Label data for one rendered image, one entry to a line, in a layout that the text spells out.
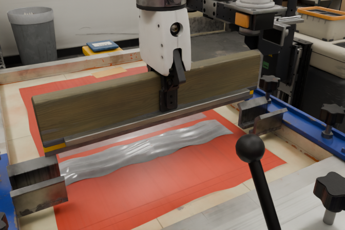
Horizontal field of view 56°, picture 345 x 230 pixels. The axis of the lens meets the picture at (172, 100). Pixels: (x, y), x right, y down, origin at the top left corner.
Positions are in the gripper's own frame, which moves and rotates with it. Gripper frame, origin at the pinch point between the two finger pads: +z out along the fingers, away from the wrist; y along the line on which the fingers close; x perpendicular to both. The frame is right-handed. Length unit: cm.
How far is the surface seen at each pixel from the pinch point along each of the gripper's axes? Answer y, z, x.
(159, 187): -6.5, 13.6, 4.3
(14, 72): 54, 11, 21
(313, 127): -10.2, 9.4, -27.9
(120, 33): 364, 94, -119
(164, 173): -3.8, 13.7, 2.0
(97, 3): 364, 52, -93
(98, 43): 76, 13, -10
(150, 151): 3.0, 13.3, 1.6
